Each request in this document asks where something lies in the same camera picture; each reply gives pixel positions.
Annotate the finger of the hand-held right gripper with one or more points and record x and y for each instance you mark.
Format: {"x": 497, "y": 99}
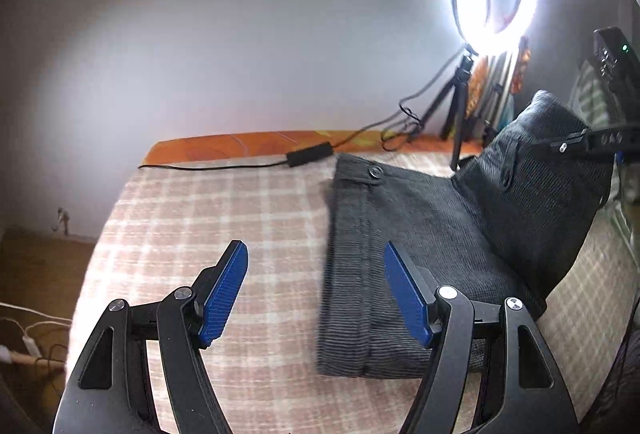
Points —
{"x": 575, "y": 143}

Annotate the orange patterned bed sheet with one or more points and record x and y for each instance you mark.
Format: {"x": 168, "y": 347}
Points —
{"x": 260, "y": 143}

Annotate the black tripod stand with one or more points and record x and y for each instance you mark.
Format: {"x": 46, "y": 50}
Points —
{"x": 460, "y": 109}

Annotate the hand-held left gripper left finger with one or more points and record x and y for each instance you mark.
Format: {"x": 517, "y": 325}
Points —
{"x": 226, "y": 289}

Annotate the orange patterned pillow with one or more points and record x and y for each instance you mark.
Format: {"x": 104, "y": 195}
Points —
{"x": 495, "y": 84}

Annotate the plaid beige blanket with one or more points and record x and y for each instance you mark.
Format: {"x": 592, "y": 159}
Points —
{"x": 210, "y": 234}

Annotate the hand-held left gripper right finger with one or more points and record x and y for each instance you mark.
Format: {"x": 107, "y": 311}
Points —
{"x": 407, "y": 294}

